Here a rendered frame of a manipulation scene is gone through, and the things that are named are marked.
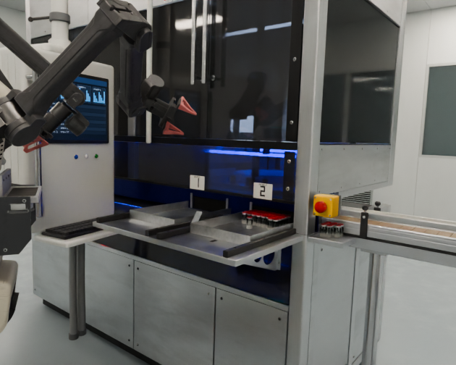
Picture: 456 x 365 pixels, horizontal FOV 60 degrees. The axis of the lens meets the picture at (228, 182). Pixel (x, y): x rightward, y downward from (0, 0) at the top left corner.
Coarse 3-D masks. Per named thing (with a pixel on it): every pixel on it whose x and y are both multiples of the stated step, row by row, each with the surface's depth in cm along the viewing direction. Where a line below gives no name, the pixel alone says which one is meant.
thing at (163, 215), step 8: (144, 208) 167; (152, 208) 170; (160, 208) 174; (168, 208) 178; (176, 208) 182; (184, 208) 186; (136, 216) 159; (144, 216) 156; (152, 216) 153; (160, 216) 151; (168, 216) 167; (176, 216) 168; (184, 216) 168; (192, 216) 153; (208, 216) 161; (160, 224) 150; (168, 224) 148
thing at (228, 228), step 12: (228, 216) 157; (240, 216) 164; (192, 228) 140; (204, 228) 137; (216, 228) 134; (228, 228) 148; (240, 228) 149; (252, 228) 150; (264, 228) 150; (276, 228) 137; (288, 228) 144; (228, 240) 130; (240, 240) 127; (252, 240) 126
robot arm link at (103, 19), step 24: (120, 0) 96; (96, 24) 92; (120, 24) 91; (144, 24) 97; (72, 48) 93; (96, 48) 94; (48, 72) 94; (72, 72) 95; (24, 96) 95; (48, 96) 96; (24, 120) 96; (24, 144) 101
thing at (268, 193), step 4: (256, 184) 153; (260, 184) 152; (264, 184) 151; (268, 184) 150; (256, 188) 153; (260, 188) 152; (268, 188) 150; (256, 192) 153; (264, 192) 151; (268, 192) 150; (256, 196) 154; (260, 196) 152; (268, 196) 150
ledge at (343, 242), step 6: (318, 234) 145; (312, 240) 140; (318, 240) 139; (324, 240) 137; (330, 240) 136; (336, 240) 136; (342, 240) 137; (348, 240) 137; (354, 240) 141; (336, 246) 135; (342, 246) 133
